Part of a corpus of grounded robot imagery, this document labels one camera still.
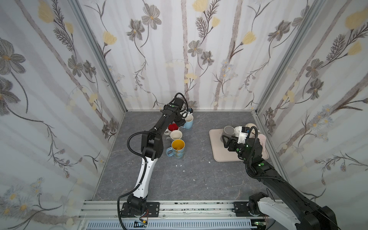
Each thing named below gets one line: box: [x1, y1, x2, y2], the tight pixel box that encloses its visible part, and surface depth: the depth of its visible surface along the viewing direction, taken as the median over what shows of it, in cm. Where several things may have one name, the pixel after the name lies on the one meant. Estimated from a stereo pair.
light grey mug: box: [170, 129, 183, 140], surface depth 97 cm
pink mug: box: [257, 134, 269, 160], surface depth 95 cm
